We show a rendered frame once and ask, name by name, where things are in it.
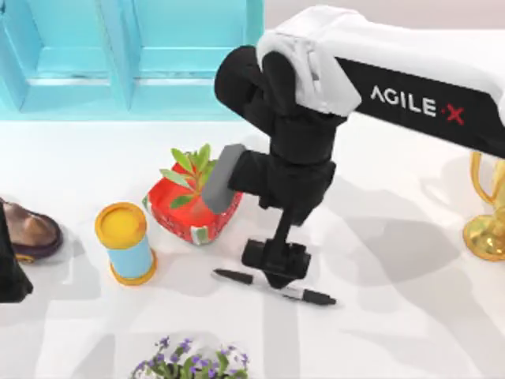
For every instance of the black marker pen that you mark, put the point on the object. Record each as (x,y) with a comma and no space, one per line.
(233,276)

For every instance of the red pot with green plant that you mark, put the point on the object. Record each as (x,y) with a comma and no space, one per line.
(177,221)

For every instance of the purple flower plant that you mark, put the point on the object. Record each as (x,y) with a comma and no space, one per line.
(189,363)

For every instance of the yellow and blue can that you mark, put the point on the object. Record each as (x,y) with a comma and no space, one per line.
(126,241)

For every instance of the gold trophy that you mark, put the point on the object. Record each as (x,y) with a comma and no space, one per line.
(485,237)

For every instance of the brown shoe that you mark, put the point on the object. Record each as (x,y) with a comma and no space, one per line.
(35,233)

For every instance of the light blue rack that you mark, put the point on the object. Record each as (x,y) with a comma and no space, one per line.
(79,59)

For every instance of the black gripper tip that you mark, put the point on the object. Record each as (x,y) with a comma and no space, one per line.
(10,276)

